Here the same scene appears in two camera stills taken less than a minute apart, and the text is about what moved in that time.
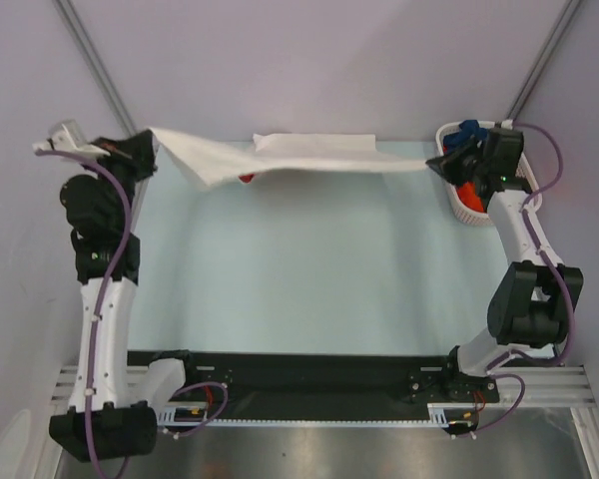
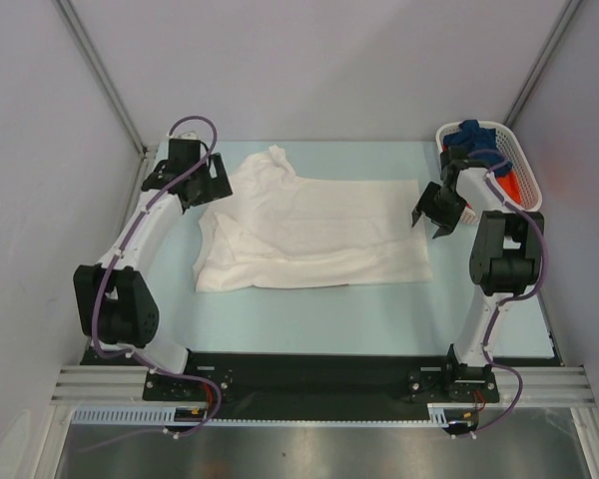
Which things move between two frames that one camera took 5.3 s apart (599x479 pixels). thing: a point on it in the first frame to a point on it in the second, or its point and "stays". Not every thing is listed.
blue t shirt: (467, 129) stays
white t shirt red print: (214, 162) to (272, 229)
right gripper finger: (458, 165) to (426, 201)
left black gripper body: (120, 166) to (208, 189)
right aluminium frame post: (546, 53) stays
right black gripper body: (465, 163) to (442, 211)
